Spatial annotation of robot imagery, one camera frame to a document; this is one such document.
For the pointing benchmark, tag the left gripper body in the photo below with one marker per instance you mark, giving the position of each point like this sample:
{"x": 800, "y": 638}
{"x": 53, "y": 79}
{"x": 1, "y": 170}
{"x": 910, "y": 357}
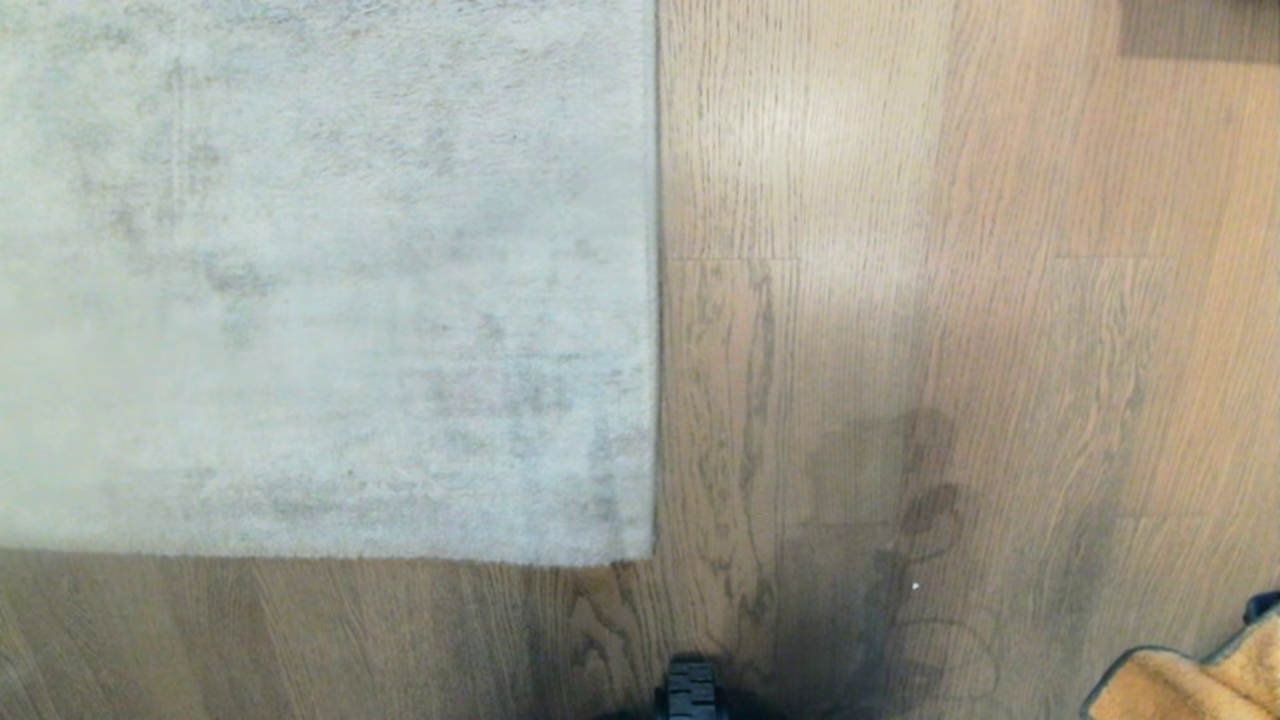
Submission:
{"x": 690, "y": 692}

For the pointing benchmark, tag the tan cloth with dark trim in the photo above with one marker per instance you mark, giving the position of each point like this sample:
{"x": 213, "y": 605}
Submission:
{"x": 1190, "y": 685}

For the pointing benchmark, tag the light grey rug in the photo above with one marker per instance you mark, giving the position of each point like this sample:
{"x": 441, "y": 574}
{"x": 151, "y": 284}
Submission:
{"x": 320, "y": 280}

